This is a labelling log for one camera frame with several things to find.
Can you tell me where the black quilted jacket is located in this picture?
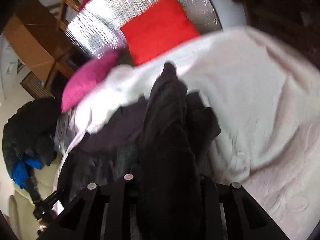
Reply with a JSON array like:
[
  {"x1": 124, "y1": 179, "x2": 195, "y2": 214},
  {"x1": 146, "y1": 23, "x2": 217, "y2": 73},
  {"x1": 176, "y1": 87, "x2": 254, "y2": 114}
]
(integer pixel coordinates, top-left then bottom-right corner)
[{"x1": 57, "y1": 63, "x2": 220, "y2": 239}]

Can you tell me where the blue jacket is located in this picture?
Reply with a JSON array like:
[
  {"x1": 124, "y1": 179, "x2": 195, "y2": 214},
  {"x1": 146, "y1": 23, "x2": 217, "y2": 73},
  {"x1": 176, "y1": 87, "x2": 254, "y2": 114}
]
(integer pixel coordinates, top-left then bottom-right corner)
[{"x1": 12, "y1": 157, "x2": 44, "y2": 189}]

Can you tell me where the black coat pile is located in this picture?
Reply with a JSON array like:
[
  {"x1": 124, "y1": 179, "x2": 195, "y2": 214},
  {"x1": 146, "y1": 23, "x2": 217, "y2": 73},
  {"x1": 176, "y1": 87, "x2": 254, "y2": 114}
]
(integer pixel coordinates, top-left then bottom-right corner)
[{"x1": 2, "y1": 98, "x2": 61, "y2": 179}]

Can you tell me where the grey folded garment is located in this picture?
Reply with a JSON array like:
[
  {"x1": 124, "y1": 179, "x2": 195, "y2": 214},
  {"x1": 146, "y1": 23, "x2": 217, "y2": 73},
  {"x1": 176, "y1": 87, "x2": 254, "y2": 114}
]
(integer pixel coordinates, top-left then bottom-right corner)
[{"x1": 54, "y1": 111, "x2": 77, "y2": 155}]

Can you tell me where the white pink bed blanket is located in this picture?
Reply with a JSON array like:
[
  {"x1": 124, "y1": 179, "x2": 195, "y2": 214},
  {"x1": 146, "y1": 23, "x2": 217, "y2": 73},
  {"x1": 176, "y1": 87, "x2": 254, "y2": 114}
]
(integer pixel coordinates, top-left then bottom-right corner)
[{"x1": 52, "y1": 26, "x2": 320, "y2": 240}]

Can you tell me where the pink pillow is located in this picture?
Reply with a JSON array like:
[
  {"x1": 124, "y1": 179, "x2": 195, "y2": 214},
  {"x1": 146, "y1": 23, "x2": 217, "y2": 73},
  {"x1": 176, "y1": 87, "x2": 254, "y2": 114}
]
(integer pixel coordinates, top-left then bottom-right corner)
[{"x1": 61, "y1": 51, "x2": 119, "y2": 113}]

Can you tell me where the brown wooden pillar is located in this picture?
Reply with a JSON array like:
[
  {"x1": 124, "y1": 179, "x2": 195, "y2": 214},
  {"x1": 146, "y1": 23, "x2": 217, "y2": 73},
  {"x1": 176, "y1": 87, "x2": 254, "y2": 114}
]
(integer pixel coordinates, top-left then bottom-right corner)
[{"x1": 3, "y1": 0, "x2": 74, "y2": 82}]

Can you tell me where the silver foil insulation board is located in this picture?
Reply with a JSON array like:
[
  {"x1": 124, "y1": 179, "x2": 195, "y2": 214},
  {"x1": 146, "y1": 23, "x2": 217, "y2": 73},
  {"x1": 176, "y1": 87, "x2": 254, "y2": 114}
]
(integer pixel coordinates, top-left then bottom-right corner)
[{"x1": 65, "y1": 0, "x2": 222, "y2": 58}]

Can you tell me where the red square pillow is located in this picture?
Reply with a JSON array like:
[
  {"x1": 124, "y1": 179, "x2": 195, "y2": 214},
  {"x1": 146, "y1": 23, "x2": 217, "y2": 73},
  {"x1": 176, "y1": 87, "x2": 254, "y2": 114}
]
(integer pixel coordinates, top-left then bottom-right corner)
[{"x1": 120, "y1": 0, "x2": 200, "y2": 65}]

